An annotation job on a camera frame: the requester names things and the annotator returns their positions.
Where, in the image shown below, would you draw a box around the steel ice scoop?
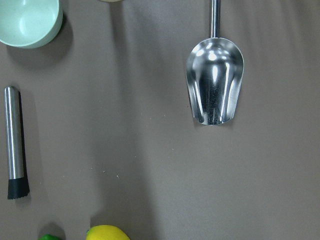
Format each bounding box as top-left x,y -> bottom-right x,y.
185,0 -> 244,126

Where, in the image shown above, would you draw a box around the yellow lemon near board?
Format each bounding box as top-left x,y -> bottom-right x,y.
85,225 -> 130,240

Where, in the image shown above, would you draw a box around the wooden mug tree stand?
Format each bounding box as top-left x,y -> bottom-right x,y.
100,0 -> 122,3

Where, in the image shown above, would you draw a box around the steel muddler black tip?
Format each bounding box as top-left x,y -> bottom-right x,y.
4,86 -> 30,200

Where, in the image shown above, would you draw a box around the green lime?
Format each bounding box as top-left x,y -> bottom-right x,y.
38,234 -> 61,240

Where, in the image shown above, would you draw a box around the mint green bowl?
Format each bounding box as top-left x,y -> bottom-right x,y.
0,0 -> 63,49

